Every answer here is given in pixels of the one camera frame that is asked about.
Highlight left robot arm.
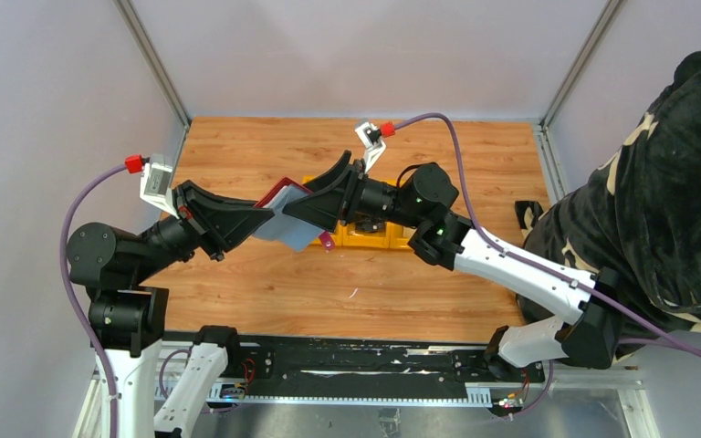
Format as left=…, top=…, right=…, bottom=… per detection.
left=64, top=181, right=274, bottom=437

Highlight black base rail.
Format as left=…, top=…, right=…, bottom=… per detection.
left=218, top=335, right=545, bottom=404

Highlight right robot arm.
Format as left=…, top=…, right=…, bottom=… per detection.
left=283, top=151, right=624, bottom=381

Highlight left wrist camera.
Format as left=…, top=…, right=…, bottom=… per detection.
left=140, top=154, right=179, bottom=218

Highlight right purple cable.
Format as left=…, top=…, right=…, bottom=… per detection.
left=379, top=112, right=701, bottom=362

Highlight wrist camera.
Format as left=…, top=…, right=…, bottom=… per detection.
left=354, top=120, right=386, bottom=173
left=140, top=154, right=179, bottom=218

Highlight middle yellow bin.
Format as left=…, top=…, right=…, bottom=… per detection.
left=335, top=222, right=390, bottom=249

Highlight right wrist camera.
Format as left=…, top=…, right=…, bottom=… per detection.
left=354, top=120, right=386, bottom=173

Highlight person in black fleece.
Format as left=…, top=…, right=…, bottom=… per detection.
left=514, top=51, right=701, bottom=333

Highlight black card holder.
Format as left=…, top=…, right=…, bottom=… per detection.
left=354, top=221, right=386, bottom=234

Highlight red leather card holder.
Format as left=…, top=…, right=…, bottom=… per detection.
left=253, top=177, right=336, bottom=252

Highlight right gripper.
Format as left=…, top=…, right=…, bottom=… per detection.
left=283, top=151, right=424, bottom=234

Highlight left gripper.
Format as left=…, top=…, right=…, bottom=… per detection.
left=133, top=177, right=276, bottom=281

